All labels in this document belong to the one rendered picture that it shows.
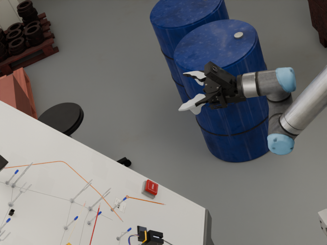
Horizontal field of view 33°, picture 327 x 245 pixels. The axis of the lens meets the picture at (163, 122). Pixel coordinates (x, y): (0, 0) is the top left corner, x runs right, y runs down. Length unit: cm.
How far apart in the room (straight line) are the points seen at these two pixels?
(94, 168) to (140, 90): 251
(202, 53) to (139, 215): 144
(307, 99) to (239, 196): 198
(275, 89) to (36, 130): 88
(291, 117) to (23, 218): 89
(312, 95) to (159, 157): 246
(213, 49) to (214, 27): 22
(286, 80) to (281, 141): 18
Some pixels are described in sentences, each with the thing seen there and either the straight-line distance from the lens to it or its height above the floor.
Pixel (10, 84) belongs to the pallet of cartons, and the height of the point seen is 44.
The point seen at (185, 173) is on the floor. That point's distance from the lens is 368.
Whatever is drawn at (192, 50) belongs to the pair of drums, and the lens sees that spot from 331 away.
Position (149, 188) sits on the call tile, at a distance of 211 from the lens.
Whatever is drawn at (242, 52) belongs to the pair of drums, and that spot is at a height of 78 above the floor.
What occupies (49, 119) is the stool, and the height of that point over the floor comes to 65.
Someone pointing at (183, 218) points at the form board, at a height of 95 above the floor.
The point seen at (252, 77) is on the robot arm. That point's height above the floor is 160.
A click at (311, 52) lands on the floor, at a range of 434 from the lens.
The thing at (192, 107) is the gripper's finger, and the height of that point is 156.
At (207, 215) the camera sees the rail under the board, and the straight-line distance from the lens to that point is 228.
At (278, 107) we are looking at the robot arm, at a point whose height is 150.
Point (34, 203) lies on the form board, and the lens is 186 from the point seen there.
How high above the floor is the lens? 261
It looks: 39 degrees down
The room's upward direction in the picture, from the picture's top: 24 degrees counter-clockwise
